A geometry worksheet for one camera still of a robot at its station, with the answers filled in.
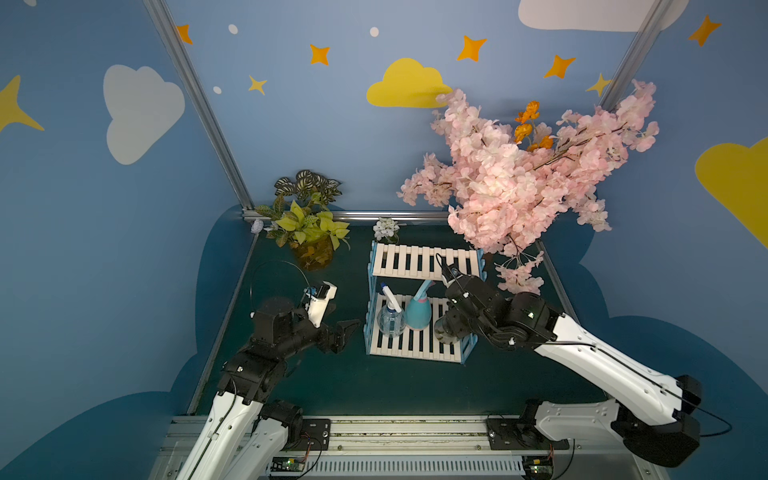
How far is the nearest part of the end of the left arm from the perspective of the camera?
1.99ft

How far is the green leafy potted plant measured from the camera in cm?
90

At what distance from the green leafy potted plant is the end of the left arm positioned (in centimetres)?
34
